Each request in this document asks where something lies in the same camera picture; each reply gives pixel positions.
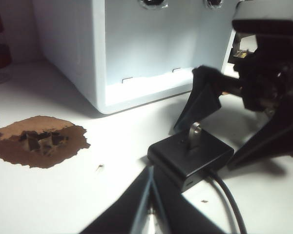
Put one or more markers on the silver USB flash drive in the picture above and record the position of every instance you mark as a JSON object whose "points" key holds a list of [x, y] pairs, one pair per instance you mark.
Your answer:
{"points": [[194, 136]]}

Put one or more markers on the black USB hub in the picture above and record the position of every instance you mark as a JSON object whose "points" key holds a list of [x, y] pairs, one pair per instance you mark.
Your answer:
{"points": [[175, 156]]}

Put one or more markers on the white AUX water dispenser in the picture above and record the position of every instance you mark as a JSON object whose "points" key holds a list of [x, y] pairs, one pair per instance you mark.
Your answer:
{"points": [[75, 48]]}

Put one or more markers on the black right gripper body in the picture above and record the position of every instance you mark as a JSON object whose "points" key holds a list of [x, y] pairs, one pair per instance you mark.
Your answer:
{"points": [[278, 68]]}

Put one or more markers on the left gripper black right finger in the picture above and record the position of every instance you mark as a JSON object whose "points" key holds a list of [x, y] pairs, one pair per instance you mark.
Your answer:
{"points": [[180, 217]]}

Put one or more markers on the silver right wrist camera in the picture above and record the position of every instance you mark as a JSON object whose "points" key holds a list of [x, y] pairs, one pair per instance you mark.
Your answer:
{"points": [[263, 9]]}

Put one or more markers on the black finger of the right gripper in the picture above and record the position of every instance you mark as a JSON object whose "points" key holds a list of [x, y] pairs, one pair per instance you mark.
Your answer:
{"points": [[202, 102], [278, 136]]}

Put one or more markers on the glass jar with red bands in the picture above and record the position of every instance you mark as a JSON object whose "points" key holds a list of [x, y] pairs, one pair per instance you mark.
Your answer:
{"points": [[0, 56]]}

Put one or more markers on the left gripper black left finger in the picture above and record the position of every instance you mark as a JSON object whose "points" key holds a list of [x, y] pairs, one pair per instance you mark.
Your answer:
{"points": [[127, 212]]}

